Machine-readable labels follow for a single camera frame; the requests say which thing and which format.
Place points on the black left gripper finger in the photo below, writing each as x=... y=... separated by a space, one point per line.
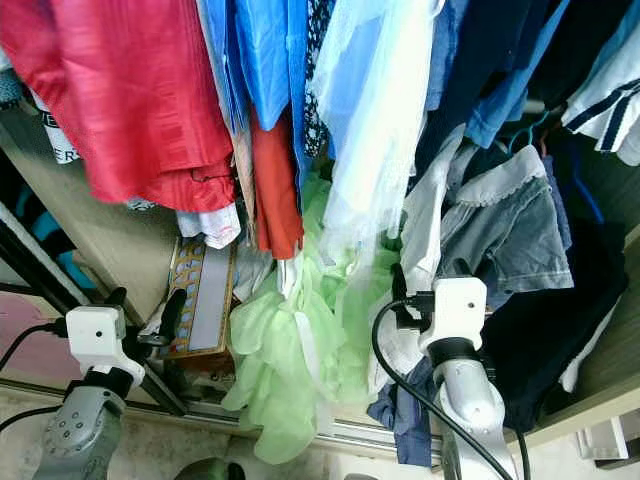
x=116 y=298
x=174 y=312

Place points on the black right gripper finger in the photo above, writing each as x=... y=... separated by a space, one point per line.
x=457 y=270
x=399 y=282

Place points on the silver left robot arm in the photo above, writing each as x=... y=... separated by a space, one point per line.
x=75 y=435

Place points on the grey garment with lace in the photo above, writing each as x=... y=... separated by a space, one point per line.
x=500 y=235

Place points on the small white frilled garment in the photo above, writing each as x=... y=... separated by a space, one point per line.
x=210 y=225

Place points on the pink panel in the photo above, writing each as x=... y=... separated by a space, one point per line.
x=25 y=340

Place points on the light green tulle dress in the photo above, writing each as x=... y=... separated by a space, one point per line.
x=270 y=350

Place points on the blue denim garment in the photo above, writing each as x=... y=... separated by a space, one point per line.
x=405 y=425

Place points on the black hanging garment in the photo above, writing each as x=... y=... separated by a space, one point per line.
x=550 y=340

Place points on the silver sliding door track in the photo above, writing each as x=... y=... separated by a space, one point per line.
x=360 y=437

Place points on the grey left robot leg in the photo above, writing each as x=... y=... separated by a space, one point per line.
x=210 y=470

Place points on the orange hanging garment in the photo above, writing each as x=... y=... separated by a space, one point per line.
x=275 y=190

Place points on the white tulle dress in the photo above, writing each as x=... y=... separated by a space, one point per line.
x=380 y=120

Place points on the white shirt with lettering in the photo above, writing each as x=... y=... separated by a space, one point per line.
x=55 y=140

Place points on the red hanging garment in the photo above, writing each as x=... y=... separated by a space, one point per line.
x=130 y=90

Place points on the dark floral hanging garment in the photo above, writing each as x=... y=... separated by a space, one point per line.
x=316 y=90

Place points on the white navy striped garment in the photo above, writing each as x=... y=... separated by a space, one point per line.
x=605 y=105

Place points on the navy blue hanging garment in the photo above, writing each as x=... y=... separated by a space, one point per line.
x=490 y=50

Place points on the bright blue hanging shirt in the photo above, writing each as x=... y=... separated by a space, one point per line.
x=265 y=50

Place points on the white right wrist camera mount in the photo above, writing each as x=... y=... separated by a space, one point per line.
x=455 y=310

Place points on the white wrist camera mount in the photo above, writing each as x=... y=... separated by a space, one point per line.
x=98 y=335
x=455 y=310

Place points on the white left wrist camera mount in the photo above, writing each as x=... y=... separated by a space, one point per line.
x=98 y=335

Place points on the black sliding door frame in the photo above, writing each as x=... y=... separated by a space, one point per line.
x=30 y=265

